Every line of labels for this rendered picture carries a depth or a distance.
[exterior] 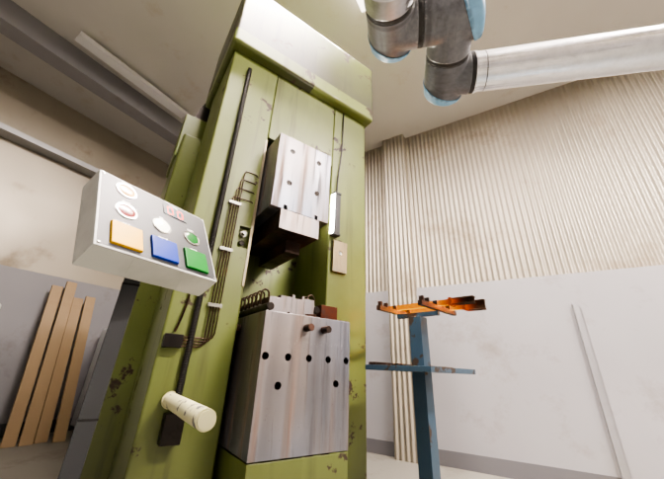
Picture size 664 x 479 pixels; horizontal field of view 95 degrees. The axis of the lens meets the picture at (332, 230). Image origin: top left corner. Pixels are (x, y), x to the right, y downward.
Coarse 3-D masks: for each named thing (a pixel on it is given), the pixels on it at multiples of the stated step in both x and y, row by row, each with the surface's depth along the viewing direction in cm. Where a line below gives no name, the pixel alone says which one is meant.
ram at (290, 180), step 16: (272, 144) 154; (288, 144) 147; (304, 144) 154; (272, 160) 146; (288, 160) 144; (304, 160) 150; (320, 160) 157; (272, 176) 139; (288, 176) 141; (304, 176) 147; (320, 176) 153; (272, 192) 133; (288, 192) 138; (304, 192) 144; (320, 192) 150; (272, 208) 134; (288, 208) 135; (304, 208) 140; (320, 208) 146; (256, 224) 150; (320, 224) 147
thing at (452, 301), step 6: (438, 300) 135; (444, 300) 133; (450, 300) 130; (456, 300) 130; (462, 300) 128; (468, 300) 126; (474, 300) 126; (390, 306) 150; (402, 306) 146; (408, 306) 144; (414, 306) 142; (420, 306) 140
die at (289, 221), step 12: (276, 216) 135; (288, 216) 134; (300, 216) 138; (264, 228) 144; (276, 228) 131; (288, 228) 132; (300, 228) 136; (312, 228) 139; (252, 240) 154; (264, 240) 143; (276, 240) 142; (300, 240) 141; (312, 240) 141; (252, 252) 158; (264, 252) 158
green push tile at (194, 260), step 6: (186, 252) 88; (192, 252) 90; (198, 252) 93; (186, 258) 87; (192, 258) 88; (198, 258) 91; (204, 258) 93; (186, 264) 85; (192, 264) 87; (198, 264) 89; (204, 264) 91; (198, 270) 88; (204, 270) 89
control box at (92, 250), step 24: (96, 192) 77; (120, 192) 82; (144, 192) 92; (96, 216) 71; (120, 216) 77; (144, 216) 84; (168, 216) 93; (192, 216) 104; (96, 240) 67; (144, 240) 79; (72, 264) 68; (96, 264) 70; (120, 264) 73; (144, 264) 76; (168, 264) 80; (192, 288) 90
